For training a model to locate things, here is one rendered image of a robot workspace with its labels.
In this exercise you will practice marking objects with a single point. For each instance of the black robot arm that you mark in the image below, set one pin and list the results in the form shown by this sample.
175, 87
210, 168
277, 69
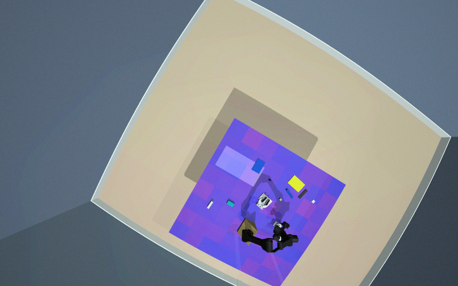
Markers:
267, 244

